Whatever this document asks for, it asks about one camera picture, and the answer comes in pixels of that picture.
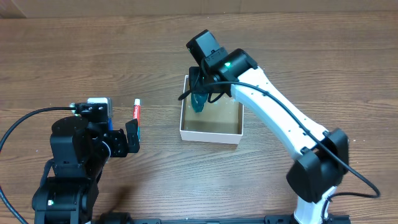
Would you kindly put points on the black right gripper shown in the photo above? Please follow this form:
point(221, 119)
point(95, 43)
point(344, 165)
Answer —
point(197, 74)

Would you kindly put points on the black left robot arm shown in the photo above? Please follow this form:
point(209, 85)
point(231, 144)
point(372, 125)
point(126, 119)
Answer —
point(80, 150)

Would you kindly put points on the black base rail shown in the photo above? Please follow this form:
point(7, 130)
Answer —
point(125, 218)

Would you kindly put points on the Colgate toothpaste tube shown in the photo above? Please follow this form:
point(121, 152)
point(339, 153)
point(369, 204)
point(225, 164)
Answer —
point(136, 115)

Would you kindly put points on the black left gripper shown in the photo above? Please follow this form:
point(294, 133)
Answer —
point(125, 142)

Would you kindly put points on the blue disposable razor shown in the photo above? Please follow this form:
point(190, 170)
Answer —
point(110, 124)

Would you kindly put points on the teal Listerine mouthwash bottle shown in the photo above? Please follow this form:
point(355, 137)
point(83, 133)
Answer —
point(198, 101)

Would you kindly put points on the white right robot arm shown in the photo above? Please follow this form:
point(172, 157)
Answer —
point(320, 157)

